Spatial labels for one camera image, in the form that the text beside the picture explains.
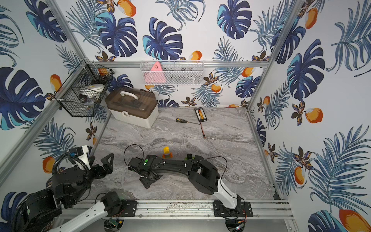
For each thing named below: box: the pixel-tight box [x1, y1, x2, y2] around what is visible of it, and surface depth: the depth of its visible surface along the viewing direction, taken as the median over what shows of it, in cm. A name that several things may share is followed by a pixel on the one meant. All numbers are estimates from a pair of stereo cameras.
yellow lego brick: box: [163, 145, 170, 155], surface depth 88 cm
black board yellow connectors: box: [194, 106, 208, 123], surface depth 116 cm
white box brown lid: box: [104, 86, 159, 129], surface depth 101 cm
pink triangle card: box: [143, 61, 166, 84], surface depth 92 cm
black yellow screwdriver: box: [175, 117, 201, 125], surface depth 112 cm
